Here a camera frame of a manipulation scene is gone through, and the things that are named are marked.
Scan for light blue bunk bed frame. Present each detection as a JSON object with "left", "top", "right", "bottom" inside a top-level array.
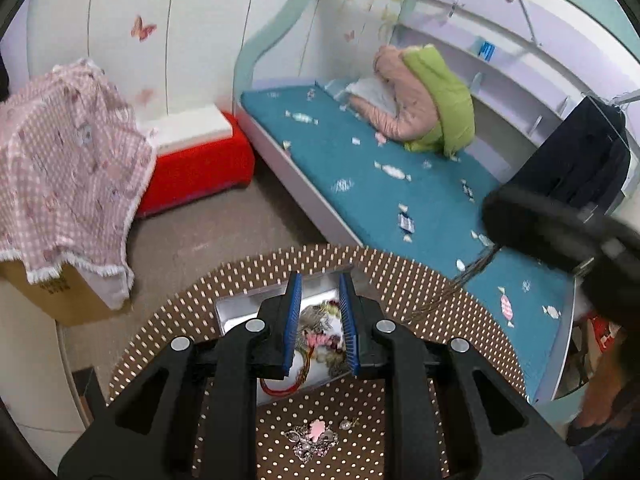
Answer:
[{"left": 232, "top": 0, "right": 640, "bottom": 411}]

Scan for blue candy print bed sheet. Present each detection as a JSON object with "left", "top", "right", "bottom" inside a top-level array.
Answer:
[{"left": 240, "top": 85, "right": 576, "bottom": 401}]

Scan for red stool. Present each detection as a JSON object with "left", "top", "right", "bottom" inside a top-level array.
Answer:
[{"left": 135, "top": 110, "right": 256, "bottom": 218}]

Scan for pink butterfly sticker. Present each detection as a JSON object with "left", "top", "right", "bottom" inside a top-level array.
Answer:
[{"left": 131, "top": 15, "right": 157, "bottom": 41}]

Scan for white pillow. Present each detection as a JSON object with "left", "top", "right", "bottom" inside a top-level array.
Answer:
[{"left": 340, "top": 77, "right": 388, "bottom": 108}]

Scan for red string bracelet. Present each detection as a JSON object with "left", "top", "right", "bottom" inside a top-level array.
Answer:
[{"left": 259, "top": 355, "right": 306, "bottom": 398}]

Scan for white bed wall shelf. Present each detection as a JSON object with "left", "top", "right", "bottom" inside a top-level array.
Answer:
[{"left": 395, "top": 10, "right": 640, "bottom": 151}]

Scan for cardboard box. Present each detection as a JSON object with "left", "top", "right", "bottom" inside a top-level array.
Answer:
[{"left": 0, "top": 260, "right": 131, "bottom": 326}]

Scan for green padded jacket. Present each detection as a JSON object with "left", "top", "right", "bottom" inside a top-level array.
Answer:
[{"left": 402, "top": 45, "right": 476, "bottom": 157}]

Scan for dark hanging garment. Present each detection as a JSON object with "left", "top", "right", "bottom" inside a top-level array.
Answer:
[{"left": 515, "top": 95, "right": 632, "bottom": 206}]

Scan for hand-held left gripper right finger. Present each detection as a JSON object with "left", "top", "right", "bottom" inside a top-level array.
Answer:
[{"left": 339, "top": 271, "right": 583, "bottom": 480}]

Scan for pink checked cloth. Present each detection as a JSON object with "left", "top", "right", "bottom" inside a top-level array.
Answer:
[{"left": 0, "top": 57, "right": 158, "bottom": 311}]

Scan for white foam box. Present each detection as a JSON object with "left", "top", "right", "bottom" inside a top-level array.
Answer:
[{"left": 142, "top": 104, "right": 236, "bottom": 151}]

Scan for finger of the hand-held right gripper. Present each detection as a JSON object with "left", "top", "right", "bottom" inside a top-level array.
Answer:
[{"left": 482, "top": 185, "right": 616, "bottom": 273}]

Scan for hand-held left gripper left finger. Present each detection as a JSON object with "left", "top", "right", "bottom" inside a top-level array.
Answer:
[{"left": 57, "top": 272, "right": 303, "bottom": 480}]

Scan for pink padded jacket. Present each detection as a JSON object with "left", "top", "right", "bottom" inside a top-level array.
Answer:
[{"left": 347, "top": 45, "right": 443, "bottom": 142}]

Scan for silver brooch with pink flower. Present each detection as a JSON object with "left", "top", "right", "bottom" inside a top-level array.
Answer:
[{"left": 281, "top": 419, "right": 340, "bottom": 456}]

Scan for jewelry pile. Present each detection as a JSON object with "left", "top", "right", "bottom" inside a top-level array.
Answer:
[{"left": 297, "top": 300, "right": 351, "bottom": 376}]

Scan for brown polka dot tablecloth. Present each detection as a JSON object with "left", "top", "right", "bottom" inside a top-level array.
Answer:
[{"left": 107, "top": 244, "right": 526, "bottom": 480}]

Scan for thin metal chain necklace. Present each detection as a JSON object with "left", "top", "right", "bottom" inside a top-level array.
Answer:
[{"left": 410, "top": 247, "right": 501, "bottom": 321}]

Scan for white wardrobe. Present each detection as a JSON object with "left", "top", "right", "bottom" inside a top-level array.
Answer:
[{"left": 25, "top": 0, "right": 311, "bottom": 126}]

